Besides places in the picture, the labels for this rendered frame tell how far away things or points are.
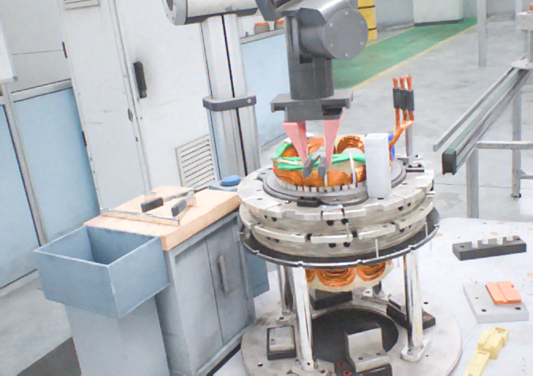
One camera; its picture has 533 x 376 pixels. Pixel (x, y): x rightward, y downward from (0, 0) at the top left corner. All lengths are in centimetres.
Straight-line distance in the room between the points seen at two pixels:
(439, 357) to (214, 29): 81
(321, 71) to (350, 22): 9
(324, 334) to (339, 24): 64
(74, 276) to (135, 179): 234
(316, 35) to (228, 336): 61
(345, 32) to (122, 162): 267
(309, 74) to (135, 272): 38
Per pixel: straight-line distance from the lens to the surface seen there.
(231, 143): 137
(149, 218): 97
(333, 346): 110
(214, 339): 107
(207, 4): 131
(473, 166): 264
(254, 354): 107
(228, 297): 108
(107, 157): 334
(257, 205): 88
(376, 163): 85
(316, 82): 74
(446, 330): 110
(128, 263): 88
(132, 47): 309
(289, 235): 85
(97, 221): 104
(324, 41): 67
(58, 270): 94
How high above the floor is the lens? 140
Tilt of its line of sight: 17 degrees down
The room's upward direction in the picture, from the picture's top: 7 degrees counter-clockwise
